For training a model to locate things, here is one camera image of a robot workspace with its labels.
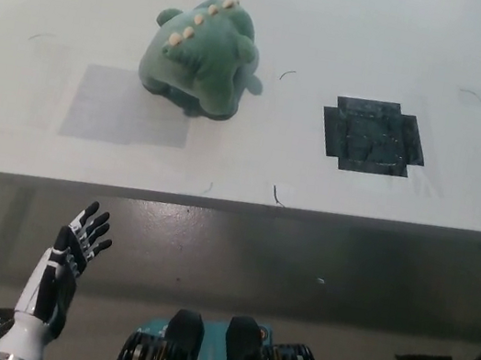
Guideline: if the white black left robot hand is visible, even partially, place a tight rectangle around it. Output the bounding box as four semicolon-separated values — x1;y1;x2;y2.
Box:
0;187;120;360

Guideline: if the green plush dinosaur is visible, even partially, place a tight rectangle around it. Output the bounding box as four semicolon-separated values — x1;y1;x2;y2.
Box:
130;0;280;129

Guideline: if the grey tape patch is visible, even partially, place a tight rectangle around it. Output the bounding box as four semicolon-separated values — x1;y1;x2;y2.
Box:
59;59;198;157

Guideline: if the black tape patch on table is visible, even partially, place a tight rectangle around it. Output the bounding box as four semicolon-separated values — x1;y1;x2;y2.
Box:
313;90;436;185

